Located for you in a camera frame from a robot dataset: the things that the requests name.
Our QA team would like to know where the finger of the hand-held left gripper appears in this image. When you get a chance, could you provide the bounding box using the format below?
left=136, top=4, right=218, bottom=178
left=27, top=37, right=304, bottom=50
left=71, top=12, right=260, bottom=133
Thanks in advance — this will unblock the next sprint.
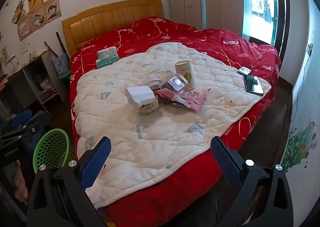
left=0, top=111, right=51, bottom=142
left=5, top=109, right=33, bottom=130

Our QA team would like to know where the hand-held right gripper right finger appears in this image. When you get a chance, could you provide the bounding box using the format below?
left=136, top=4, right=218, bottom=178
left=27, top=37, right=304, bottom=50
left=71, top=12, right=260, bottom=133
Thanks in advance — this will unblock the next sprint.
left=210, top=136, right=294, bottom=227

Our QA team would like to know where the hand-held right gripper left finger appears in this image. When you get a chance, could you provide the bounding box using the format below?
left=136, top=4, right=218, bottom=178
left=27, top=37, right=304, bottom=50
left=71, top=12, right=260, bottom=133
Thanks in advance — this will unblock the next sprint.
left=26, top=136, right=112, bottom=227

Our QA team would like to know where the green plastic mesh basket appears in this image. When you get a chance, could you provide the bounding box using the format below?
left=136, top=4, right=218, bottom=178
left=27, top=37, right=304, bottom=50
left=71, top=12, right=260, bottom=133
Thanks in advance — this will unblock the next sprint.
left=33, top=129, right=75, bottom=171

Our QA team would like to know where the clear plastic lid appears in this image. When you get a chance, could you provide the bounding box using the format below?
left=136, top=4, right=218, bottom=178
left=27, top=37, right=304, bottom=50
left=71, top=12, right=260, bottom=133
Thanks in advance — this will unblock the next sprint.
left=139, top=70, right=175, bottom=90

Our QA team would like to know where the white paper cup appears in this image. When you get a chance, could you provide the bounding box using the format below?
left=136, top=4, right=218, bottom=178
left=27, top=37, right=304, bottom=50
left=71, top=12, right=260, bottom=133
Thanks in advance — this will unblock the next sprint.
left=174, top=60, right=197, bottom=90

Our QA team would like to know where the person's left hand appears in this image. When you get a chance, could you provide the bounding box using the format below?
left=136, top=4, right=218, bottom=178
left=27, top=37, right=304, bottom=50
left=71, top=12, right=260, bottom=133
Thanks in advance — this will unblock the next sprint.
left=12, top=160, right=28, bottom=202

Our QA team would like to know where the grey shelf desk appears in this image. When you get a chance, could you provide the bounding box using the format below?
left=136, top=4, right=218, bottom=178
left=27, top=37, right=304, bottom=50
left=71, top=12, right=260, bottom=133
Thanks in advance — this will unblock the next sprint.
left=0, top=49, right=68, bottom=117

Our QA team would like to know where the green plastic stool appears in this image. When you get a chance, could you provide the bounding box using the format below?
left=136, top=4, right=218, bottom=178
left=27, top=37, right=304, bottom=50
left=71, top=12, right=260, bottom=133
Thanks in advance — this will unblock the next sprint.
left=58, top=72, right=71, bottom=91

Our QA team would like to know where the white desk lamp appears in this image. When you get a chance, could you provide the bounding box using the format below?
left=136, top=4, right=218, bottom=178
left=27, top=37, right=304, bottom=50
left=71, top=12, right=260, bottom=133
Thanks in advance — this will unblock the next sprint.
left=2, top=55, right=17, bottom=67

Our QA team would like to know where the white quilted mat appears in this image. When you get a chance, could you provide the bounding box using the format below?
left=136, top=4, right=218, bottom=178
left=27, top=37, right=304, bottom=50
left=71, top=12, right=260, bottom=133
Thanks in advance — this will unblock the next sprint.
left=74, top=42, right=272, bottom=209

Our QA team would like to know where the black stick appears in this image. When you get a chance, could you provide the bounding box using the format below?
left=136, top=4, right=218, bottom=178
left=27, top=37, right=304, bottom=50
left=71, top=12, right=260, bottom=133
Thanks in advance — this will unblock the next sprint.
left=56, top=32, right=70, bottom=61

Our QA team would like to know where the black smartphone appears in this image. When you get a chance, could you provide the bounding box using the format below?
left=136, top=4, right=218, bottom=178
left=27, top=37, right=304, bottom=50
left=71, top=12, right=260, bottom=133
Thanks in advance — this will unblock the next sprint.
left=244, top=75, right=264, bottom=96

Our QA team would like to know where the teal dotted tissue pack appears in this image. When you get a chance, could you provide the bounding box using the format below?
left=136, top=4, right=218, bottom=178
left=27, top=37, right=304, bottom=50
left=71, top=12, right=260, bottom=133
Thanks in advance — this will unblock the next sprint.
left=96, top=55, right=119, bottom=68

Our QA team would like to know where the small pink packet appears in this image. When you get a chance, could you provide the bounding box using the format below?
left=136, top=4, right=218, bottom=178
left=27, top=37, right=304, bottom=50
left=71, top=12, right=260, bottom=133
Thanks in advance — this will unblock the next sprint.
left=155, top=88, right=176, bottom=99

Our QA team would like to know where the clear plastic container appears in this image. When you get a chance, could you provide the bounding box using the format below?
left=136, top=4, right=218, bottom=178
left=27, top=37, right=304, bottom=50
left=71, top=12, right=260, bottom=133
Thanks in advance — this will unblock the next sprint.
left=160, top=74, right=188, bottom=95

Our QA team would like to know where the white teal tissue pack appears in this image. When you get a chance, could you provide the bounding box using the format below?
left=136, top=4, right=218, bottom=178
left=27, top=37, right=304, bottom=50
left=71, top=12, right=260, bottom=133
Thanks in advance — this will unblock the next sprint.
left=97, top=47, right=118, bottom=60

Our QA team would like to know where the wooden bed headboard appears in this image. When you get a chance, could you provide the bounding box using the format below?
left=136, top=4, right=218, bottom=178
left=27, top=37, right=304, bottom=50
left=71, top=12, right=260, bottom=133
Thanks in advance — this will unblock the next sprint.
left=62, top=0, right=164, bottom=56

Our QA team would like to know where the red patterned quilt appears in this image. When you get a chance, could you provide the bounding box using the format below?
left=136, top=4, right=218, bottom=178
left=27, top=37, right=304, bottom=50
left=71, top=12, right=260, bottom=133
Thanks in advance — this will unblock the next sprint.
left=69, top=17, right=282, bottom=227

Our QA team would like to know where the balcony window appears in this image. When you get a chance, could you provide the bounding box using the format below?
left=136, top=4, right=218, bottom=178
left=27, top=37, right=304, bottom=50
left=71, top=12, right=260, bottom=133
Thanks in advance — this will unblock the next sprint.
left=241, top=0, right=290, bottom=52

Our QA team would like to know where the flower wall sticker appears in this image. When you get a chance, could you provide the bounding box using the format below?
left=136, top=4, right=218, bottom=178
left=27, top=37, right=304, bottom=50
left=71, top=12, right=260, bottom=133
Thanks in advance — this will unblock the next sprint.
left=281, top=120, right=317, bottom=172

